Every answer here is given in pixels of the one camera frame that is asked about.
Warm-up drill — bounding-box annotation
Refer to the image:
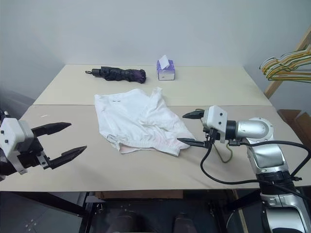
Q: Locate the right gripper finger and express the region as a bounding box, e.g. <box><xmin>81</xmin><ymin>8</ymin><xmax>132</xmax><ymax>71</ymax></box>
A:
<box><xmin>177</xmin><ymin>137</ymin><xmax>209</xmax><ymax>148</ymax></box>
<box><xmin>182</xmin><ymin>109</ymin><xmax>205</xmax><ymax>120</ymax></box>

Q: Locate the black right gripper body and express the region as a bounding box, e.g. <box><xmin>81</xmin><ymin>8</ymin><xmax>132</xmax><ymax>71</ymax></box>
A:
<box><xmin>203</xmin><ymin>127</ymin><xmax>220</xmax><ymax>149</ymax></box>

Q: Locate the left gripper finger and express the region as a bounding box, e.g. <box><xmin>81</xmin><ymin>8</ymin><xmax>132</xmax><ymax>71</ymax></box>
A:
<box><xmin>31</xmin><ymin>122</ymin><xmax>72</xmax><ymax>139</ymax></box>
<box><xmin>49</xmin><ymin>145</ymin><xmax>88</xmax><ymax>170</ymax></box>

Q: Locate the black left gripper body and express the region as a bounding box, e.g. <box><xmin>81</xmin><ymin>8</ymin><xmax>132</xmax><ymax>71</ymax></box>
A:
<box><xmin>16</xmin><ymin>135</ymin><xmax>53</xmax><ymax>171</ymax></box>

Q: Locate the white cloth garment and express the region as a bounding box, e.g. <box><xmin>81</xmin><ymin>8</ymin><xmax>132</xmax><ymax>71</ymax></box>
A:
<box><xmin>94</xmin><ymin>87</ymin><xmax>197</xmax><ymax>157</ymax></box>

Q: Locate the purple tissue box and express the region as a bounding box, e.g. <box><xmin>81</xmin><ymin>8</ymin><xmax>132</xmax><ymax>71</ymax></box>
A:
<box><xmin>156</xmin><ymin>59</ymin><xmax>176</xmax><ymax>81</ymax></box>

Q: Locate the white tissue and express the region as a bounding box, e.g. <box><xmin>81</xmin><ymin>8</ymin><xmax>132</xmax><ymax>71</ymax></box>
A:
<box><xmin>159</xmin><ymin>54</ymin><xmax>170</xmax><ymax>70</ymax></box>

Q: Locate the brown wooden board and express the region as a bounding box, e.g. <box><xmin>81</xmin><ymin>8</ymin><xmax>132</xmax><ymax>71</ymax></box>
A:
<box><xmin>94</xmin><ymin>190</ymin><xmax>184</xmax><ymax>202</ymax></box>

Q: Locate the brown cardboard box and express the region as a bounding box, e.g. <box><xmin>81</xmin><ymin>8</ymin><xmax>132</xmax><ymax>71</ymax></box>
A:
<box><xmin>276</xmin><ymin>109</ymin><xmax>311</xmax><ymax>147</ymax></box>

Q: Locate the black folded umbrella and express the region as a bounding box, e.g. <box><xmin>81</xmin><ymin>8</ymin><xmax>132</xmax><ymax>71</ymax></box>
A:
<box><xmin>85</xmin><ymin>67</ymin><xmax>147</xmax><ymax>84</ymax></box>

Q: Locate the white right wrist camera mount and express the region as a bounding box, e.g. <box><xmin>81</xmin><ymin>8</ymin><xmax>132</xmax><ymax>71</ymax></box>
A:
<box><xmin>202</xmin><ymin>105</ymin><xmax>228</xmax><ymax>144</ymax></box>

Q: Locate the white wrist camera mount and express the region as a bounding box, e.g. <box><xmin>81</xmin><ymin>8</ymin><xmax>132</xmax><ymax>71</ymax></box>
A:
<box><xmin>0</xmin><ymin>118</ymin><xmax>35</xmax><ymax>176</ymax></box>
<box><xmin>202</xmin><ymin>105</ymin><xmax>228</xmax><ymax>144</ymax></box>

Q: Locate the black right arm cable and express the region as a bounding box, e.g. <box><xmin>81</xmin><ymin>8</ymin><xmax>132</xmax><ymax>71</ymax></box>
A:
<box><xmin>228</xmin><ymin>140</ymin><xmax>308</xmax><ymax>181</ymax></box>
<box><xmin>200</xmin><ymin>128</ymin><xmax>311</xmax><ymax>202</ymax></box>

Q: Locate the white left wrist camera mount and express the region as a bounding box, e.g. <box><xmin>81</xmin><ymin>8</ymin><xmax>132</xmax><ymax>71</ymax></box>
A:
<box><xmin>0</xmin><ymin>118</ymin><xmax>35</xmax><ymax>176</ymax></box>

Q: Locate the black metal table frame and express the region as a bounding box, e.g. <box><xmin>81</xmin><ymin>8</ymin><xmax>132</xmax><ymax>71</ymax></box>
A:
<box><xmin>0</xmin><ymin>191</ymin><xmax>243</xmax><ymax>233</ymax></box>

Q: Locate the wooden rack frame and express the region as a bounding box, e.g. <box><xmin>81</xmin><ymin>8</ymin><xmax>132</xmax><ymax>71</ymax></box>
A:
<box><xmin>263</xmin><ymin>23</ymin><xmax>311</xmax><ymax>99</ymax></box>

